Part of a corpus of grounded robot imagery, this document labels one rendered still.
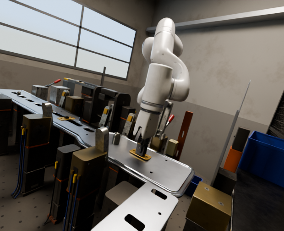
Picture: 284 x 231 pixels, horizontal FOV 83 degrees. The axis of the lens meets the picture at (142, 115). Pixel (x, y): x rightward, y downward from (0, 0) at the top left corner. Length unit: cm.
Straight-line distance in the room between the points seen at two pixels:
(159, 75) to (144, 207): 38
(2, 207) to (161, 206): 63
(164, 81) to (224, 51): 248
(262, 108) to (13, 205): 258
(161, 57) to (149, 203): 49
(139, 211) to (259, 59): 257
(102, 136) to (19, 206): 50
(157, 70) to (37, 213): 70
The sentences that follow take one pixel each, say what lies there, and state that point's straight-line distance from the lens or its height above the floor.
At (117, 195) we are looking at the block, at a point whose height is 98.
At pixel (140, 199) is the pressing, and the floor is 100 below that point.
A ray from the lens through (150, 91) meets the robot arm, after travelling 55.
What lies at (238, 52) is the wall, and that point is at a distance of 289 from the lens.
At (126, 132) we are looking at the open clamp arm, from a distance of 83.
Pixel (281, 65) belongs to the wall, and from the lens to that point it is 269.
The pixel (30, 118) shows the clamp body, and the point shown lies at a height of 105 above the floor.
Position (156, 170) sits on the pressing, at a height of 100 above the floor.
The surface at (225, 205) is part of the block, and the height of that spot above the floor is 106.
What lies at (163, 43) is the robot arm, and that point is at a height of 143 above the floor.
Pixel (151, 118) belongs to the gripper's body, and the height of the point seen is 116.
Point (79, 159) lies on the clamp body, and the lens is 47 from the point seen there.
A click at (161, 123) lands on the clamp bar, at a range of 74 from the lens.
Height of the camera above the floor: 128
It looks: 12 degrees down
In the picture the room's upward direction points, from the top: 13 degrees clockwise
